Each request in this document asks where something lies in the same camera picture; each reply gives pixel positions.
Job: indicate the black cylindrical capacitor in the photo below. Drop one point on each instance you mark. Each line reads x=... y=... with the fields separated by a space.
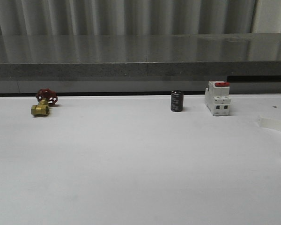
x=177 y=100

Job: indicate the grey stone counter ledge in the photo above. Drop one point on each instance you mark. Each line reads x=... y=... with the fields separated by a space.
x=104 y=57

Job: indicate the brass valve red handwheel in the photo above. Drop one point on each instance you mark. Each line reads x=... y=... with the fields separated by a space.
x=46 y=98

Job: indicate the white circuit breaker red switch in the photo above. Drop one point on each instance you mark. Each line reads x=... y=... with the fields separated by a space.
x=217 y=98

